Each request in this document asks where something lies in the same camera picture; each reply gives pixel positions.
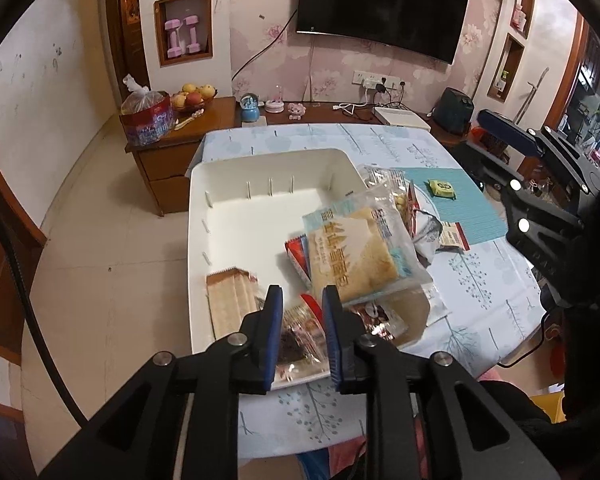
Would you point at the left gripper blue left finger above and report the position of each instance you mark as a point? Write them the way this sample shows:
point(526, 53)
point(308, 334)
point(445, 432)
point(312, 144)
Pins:
point(270, 327)

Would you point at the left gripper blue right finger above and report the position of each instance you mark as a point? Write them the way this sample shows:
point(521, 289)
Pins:
point(338, 340)

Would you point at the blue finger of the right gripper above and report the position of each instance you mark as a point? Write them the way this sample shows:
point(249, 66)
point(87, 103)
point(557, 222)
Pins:
point(507, 131)
point(481, 166)

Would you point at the tan wafer stick pack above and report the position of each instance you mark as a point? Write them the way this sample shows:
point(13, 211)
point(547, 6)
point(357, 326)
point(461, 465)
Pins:
point(232, 294)

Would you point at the green pineapple cake pack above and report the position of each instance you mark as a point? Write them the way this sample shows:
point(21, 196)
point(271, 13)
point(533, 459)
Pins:
point(441, 189)

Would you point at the dark brownie clear pack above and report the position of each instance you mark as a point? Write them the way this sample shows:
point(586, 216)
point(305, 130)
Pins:
point(302, 352)

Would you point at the white rice cake pack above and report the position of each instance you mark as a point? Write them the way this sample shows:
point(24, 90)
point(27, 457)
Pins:
point(348, 249)

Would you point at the white zip snack bag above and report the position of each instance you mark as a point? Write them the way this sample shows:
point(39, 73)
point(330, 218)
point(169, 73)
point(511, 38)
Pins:
point(423, 223)

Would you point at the blue wafer cookie pack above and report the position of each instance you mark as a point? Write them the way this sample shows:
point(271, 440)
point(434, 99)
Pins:
point(297, 251)

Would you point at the puffed corn clear bag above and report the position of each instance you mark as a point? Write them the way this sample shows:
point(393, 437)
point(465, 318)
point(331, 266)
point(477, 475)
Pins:
point(392, 185)

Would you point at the white plastic storage bin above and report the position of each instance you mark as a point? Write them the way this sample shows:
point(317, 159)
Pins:
point(243, 210)

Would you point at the white set-top box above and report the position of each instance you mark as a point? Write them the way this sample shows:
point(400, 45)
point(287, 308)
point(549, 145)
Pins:
point(400, 118)

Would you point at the wooden tv cabinet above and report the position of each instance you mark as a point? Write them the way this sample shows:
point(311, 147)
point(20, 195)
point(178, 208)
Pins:
point(220, 129)

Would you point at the blue snow globe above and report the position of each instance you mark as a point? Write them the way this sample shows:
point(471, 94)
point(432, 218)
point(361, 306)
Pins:
point(249, 107)

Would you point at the pink small ornament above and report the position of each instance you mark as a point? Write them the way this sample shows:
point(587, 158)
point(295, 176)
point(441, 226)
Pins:
point(296, 111)

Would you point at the fruit bowl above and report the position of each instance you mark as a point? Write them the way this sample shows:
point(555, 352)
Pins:
point(192, 97)

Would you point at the red gift box with bag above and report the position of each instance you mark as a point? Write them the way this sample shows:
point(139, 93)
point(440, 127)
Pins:
point(146, 115)

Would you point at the left pink dumbbell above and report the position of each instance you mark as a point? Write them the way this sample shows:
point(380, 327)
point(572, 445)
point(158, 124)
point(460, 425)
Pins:
point(172, 27)

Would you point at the pink dumbbell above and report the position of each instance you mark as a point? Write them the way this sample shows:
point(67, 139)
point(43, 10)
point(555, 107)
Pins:
point(191, 23)
point(172, 27)

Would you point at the wooden door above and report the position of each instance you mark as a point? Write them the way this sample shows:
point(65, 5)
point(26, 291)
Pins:
point(21, 245)

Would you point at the right pink dumbbell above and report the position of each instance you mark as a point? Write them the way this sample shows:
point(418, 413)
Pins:
point(191, 23)

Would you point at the wall power outlet strip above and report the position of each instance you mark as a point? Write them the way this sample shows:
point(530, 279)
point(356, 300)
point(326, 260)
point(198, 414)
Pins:
point(369, 80)

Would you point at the black wall television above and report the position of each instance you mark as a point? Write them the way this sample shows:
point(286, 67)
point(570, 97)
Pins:
point(428, 27)

